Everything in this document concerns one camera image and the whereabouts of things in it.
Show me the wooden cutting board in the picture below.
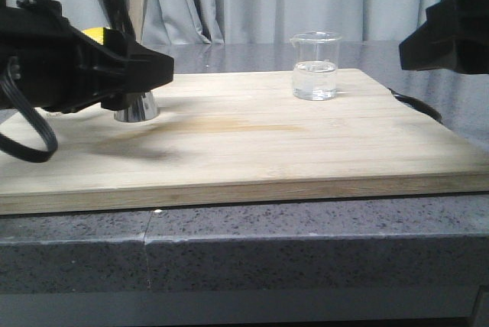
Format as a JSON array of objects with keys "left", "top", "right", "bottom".
[{"left": 1, "top": 69, "right": 488, "bottom": 215}]

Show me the yellow lemon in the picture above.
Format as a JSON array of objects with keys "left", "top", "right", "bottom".
[{"left": 83, "top": 27, "right": 104, "bottom": 44}]

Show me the clear glass beaker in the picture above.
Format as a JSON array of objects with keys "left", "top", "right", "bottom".
[{"left": 290, "top": 31, "right": 342, "bottom": 101}]

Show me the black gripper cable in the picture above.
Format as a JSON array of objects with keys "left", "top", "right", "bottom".
[{"left": 0, "top": 55, "right": 59, "bottom": 164}]

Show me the black board handle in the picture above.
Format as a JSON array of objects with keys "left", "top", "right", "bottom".
[{"left": 388, "top": 88, "right": 442, "bottom": 124}]

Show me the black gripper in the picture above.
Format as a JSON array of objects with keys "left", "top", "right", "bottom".
[
  {"left": 399, "top": 0, "right": 488, "bottom": 75},
  {"left": 1, "top": 0, "right": 174, "bottom": 113}
]

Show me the steel double jigger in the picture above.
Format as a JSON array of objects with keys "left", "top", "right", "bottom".
[{"left": 98, "top": 0, "right": 159, "bottom": 123}]

